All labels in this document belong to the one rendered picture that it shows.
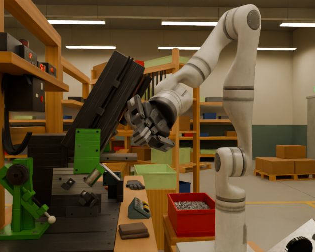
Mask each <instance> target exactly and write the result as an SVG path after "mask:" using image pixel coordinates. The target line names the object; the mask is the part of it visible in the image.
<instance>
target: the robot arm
mask: <svg viewBox="0 0 315 252"><path fill-rule="evenodd" d="M260 33H261V14H260V11H259V9H258V8H257V7H256V6H255V5H253V4H248V5H244V6H241V7H238V8H235V9H231V10H229V11H227V12H226V13H225V14H224V15H223V16H222V17H221V19H220V20H219V22H218V23H217V25H216V26H215V28H214V30H213V31H212V33H211V34H210V36H209V37H208V39H207V40H206V41H205V43H204V44H203V46H202V47H201V48H200V49H199V50H198V52H197V53H196V54H195V55H194V56H193V57H192V58H191V59H190V60H189V61H188V62H187V64H186V65H185V66H184V67H183V68H182V69H180V70H179V71H178V72H176V73H175V74H173V75H171V76H169V77H167V78H166V79H164V80H163V81H161V82H160V83H159V84H158V85H157V86H156V88H155V91H154V95H155V96H153V97H152V98H151V99H150V100H149V101H148V102H142V100H141V97H140V96H139V95H136V96H135V97H133V98H132V99H131V100H129V101H128V102H127V104H128V111H127V112H126V113H125V115H124V117H125V119H126V121H127V122H128V124H129V125H130V126H131V128H132V129H133V130H134V133H133V134H132V136H133V137H134V138H133V139H132V141H133V142H134V143H135V145H136V146H138V145H140V146H141V147H142V146H144V145H148V146H150V147H151V148H153V149H156V150H159V151H162V152H165V153H166V152H167V151H169V150H171V149H172V148H174V147H175V146H176V144H175V143H174V142H173V141H172V140H170V138H169V136H170V130H171V129H172V127H173V126H174V124H175V122H176V120H177V119H178V116H180V115H182V114H184V113H185V112H187V111H188V110H189V109H190V107H191V106H192V104H193V97H192V95H191V94H190V93H189V92H188V91H187V90H186V89H185V88H184V87H182V86H181V85H180V84H179V83H182V84H185V85H187V86H188V87H190V88H193V89H196V88H198V87H200V86H201V85H202V83H203V82H204V81H205V80H206V79H207V78H208V77H209V75H210V74H211V73H212V72H213V71H214V69H215V68H216V66H217V63H218V60H219V56H220V53H221V51H222V50H223V49H224V48H225V47H226V46H227V45H228V44H229V43H231V42H232V41H238V47H237V54H236V58H235V60H234V63H233V65H232V67H231V68H230V70H229V72H228V74H227V76H226V78H225V81H224V84H223V100H222V104H223V108H224V110H225V112H226V114H227V116H228V118H229V119H230V121H231V123H232V124H233V126H234V128H235V131H236V133H237V139H238V147H223V148H219V149H218V150H217V151H216V153H215V160H214V162H215V191H216V199H215V251H216V252H247V240H248V225H247V224H246V191H245V190H244V189H243V188H241V187H238V186H235V185H232V184H230V182H229V177H247V176H248V175H250V173H251V171H252V166H253V144H252V122H253V107H254V95H255V91H254V90H255V72H256V60H257V52H258V46H259V40H260Z"/></svg>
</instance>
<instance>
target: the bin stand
mask: <svg viewBox="0 0 315 252"><path fill-rule="evenodd" d="M163 228H164V252H171V247H172V246H176V243H189V242H205V241H215V236H209V237H182V238H178V237H177V235H176V233H175V230H174V228H173V226H172V223H171V221H170V218H169V215H163Z"/></svg>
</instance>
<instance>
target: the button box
mask: <svg viewBox="0 0 315 252"><path fill-rule="evenodd" d="M137 200H138V199H137V197H135V198H134V199H133V201H132V202H131V204H130V205H129V207H128V218H129V219H131V220H145V219H150V217H151V212H150V211H149V212H147V211H145V210H144V203H143V201H141V200H138V201H140V202H138V201H137ZM137 202H138V203H140V204H138V203H137ZM137 204H138V205H140V207H139V206H138V205H137Z"/></svg>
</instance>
